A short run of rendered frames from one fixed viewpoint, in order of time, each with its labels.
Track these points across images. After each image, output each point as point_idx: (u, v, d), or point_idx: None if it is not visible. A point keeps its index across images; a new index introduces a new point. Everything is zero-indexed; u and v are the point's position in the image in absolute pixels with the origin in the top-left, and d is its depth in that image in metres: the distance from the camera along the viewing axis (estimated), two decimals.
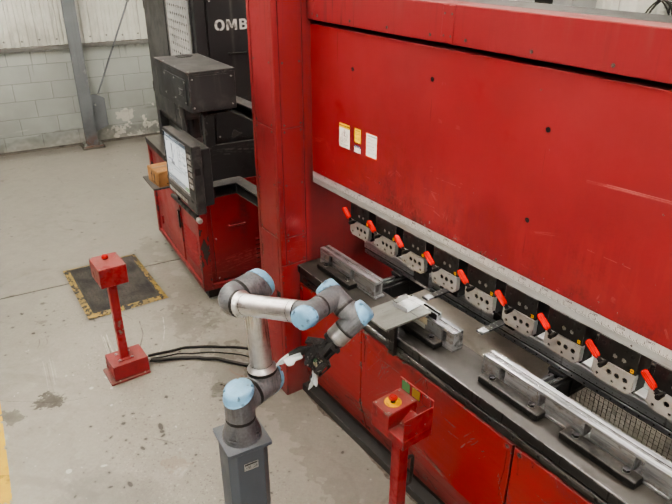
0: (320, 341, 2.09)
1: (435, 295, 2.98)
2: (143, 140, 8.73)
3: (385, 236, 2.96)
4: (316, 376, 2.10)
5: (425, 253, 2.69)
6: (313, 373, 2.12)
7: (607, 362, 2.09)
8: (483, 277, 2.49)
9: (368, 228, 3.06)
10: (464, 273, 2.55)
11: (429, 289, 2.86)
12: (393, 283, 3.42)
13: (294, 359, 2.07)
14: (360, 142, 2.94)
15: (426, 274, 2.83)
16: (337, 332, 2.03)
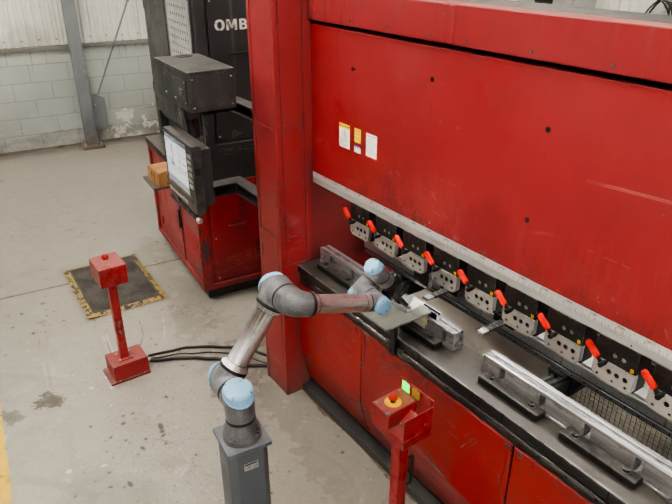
0: (391, 291, 2.76)
1: (435, 295, 2.98)
2: (143, 140, 8.73)
3: (385, 236, 2.96)
4: None
5: (425, 253, 2.69)
6: None
7: (607, 362, 2.09)
8: (483, 277, 2.49)
9: (368, 228, 3.06)
10: (464, 273, 2.55)
11: (429, 289, 2.86)
12: None
13: (407, 298, 2.83)
14: (360, 142, 2.94)
15: (426, 274, 2.83)
16: (391, 275, 2.71)
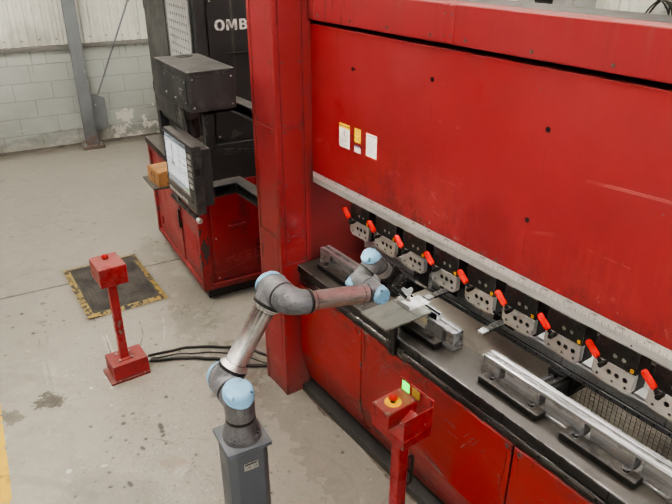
0: (390, 282, 2.75)
1: (435, 295, 2.98)
2: (143, 140, 8.73)
3: (385, 236, 2.96)
4: None
5: (425, 253, 2.69)
6: None
7: (607, 362, 2.09)
8: (483, 277, 2.49)
9: (368, 228, 3.06)
10: (464, 273, 2.55)
11: (429, 289, 2.86)
12: None
13: (406, 290, 2.82)
14: (360, 142, 2.94)
15: (426, 274, 2.83)
16: (389, 265, 2.71)
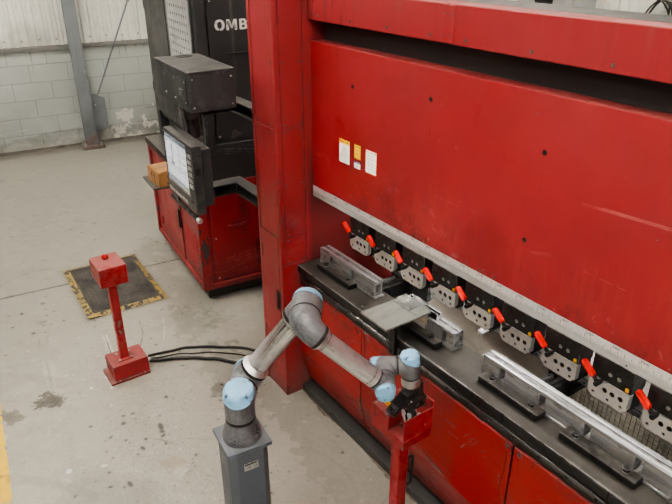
0: (410, 396, 2.50)
1: None
2: (143, 140, 8.73)
3: (384, 251, 3.00)
4: None
5: (424, 269, 2.72)
6: (407, 412, 2.58)
7: (603, 381, 2.13)
8: (481, 294, 2.52)
9: (368, 243, 3.09)
10: (462, 290, 2.58)
11: (428, 304, 2.89)
12: (393, 283, 3.42)
13: (415, 414, 2.56)
14: (360, 158, 2.97)
15: (425, 289, 2.87)
16: (420, 378, 2.48)
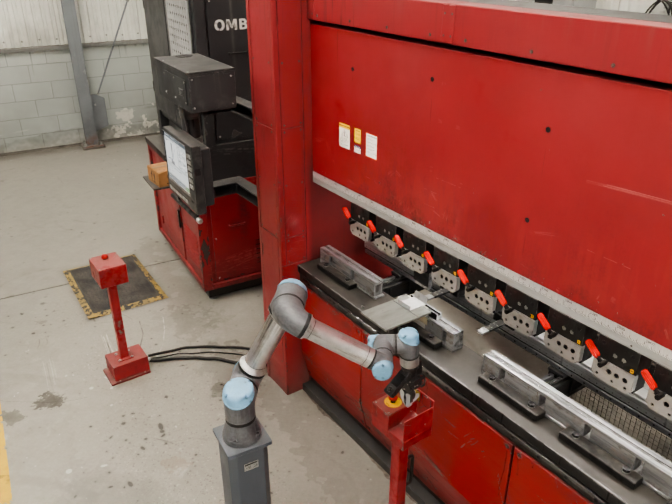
0: (409, 376, 2.44)
1: (435, 295, 2.98)
2: (143, 140, 8.73)
3: (385, 236, 2.96)
4: None
5: (425, 253, 2.69)
6: (406, 392, 2.52)
7: (607, 362, 2.09)
8: (483, 277, 2.49)
9: (368, 228, 3.06)
10: (464, 273, 2.55)
11: (429, 289, 2.86)
12: (393, 283, 3.42)
13: (414, 395, 2.51)
14: (360, 142, 2.94)
15: (426, 274, 2.83)
16: (419, 357, 2.42)
